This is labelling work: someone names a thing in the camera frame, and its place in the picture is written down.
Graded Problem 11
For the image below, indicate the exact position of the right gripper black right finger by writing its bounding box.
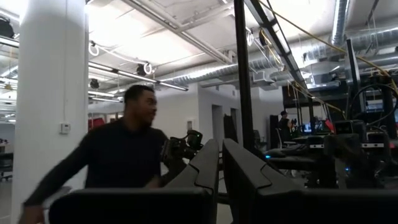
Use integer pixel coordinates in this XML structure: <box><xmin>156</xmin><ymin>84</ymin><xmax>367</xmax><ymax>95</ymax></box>
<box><xmin>222</xmin><ymin>138</ymin><xmax>398</xmax><ymax>224</ymax></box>

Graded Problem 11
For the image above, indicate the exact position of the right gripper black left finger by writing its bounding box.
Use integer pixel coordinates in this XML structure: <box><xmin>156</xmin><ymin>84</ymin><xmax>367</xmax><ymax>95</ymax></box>
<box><xmin>49</xmin><ymin>138</ymin><xmax>220</xmax><ymax>224</ymax></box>

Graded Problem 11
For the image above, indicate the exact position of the person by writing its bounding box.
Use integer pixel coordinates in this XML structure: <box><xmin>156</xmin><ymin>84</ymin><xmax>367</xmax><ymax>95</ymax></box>
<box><xmin>277</xmin><ymin>110</ymin><xmax>292</xmax><ymax>147</ymax></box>
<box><xmin>18</xmin><ymin>84</ymin><xmax>170</xmax><ymax>224</ymax></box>

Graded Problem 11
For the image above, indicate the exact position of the white column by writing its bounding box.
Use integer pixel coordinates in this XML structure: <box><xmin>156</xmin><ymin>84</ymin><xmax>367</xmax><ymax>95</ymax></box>
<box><xmin>11</xmin><ymin>0</ymin><xmax>90</xmax><ymax>224</ymax></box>

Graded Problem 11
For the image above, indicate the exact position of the silver ventilation duct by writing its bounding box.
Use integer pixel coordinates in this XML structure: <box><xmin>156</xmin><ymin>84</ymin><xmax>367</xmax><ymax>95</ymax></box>
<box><xmin>167</xmin><ymin>54</ymin><xmax>285</xmax><ymax>90</ymax></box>

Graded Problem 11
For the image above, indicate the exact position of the black aluminium table frame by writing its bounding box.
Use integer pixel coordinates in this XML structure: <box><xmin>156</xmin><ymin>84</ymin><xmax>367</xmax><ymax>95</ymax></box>
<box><xmin>233</xmin><ymin>0</ymin><xmax>398</xmax><ymax>153</ymax></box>

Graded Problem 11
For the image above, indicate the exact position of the black background robot gripper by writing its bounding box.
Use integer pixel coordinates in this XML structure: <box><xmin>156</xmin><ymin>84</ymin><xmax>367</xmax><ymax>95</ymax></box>
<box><xmin>160</xmin><ymin>129</ymin><xmax>205</xmax><ymax>180</ymax></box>

